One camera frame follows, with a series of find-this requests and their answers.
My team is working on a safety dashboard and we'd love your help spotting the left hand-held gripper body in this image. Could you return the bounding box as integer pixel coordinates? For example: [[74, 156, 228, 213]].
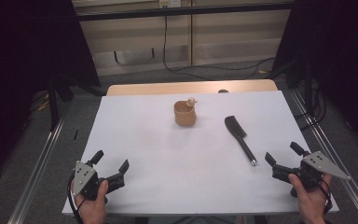
[[73, 160, 127, 201]]

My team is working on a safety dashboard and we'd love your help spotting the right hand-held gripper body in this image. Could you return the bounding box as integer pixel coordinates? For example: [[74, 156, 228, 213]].
[[271, 150, 352, 199]]

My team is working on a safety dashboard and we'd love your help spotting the person's left hand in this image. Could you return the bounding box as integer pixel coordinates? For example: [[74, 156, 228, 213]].
[[70, 179, 110, 224]]

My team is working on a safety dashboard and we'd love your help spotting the person's right hand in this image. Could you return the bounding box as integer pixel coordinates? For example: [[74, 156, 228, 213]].
[[287, 173, 334, 224]]

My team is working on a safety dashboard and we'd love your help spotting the white table sheet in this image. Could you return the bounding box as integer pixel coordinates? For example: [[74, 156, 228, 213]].
[[62, 90, 340, 217]]

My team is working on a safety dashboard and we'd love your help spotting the black spatula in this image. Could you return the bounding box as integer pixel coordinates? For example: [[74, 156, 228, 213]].
[[224, 115, 258, 167]]

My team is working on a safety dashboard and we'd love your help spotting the black stand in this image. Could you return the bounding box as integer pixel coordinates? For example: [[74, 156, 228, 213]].
[[47, 76, 61, 131]]

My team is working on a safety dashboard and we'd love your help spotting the tan cup with figure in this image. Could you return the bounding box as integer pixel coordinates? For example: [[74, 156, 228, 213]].
[[172, 96, 199, 128]]

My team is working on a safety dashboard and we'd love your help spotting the dark curtain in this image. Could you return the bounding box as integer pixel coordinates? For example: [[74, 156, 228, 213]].
[[0, 0, 102, 188], [273, 0, 358, 155]]

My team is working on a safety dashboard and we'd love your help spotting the black horizontal bar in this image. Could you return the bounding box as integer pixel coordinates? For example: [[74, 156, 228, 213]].
[[76, 2, 295, 22]]

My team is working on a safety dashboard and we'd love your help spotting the metal floor rail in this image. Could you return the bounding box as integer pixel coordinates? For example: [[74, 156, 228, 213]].
[[288, 89, 358, 224], [7, 116, 66, 224]]

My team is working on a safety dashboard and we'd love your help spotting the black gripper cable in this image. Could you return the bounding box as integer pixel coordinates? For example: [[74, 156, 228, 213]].
[[66, 173, 87, 224]]

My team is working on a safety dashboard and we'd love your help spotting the black wrist strap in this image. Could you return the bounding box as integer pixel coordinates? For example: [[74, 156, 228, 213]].
[[318, 176, 334, 217]]

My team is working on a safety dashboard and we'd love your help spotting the bundle of black cables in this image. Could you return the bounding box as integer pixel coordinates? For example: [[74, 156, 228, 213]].
[[293, 78, 328, 131]]

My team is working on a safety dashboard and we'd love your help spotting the long black floor cable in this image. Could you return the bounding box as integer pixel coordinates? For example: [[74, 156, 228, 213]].
[[162, 14, 277, 81]]

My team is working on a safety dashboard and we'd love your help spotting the white wall socket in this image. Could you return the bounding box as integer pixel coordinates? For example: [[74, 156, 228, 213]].
[[158, 0, 182, 9]]

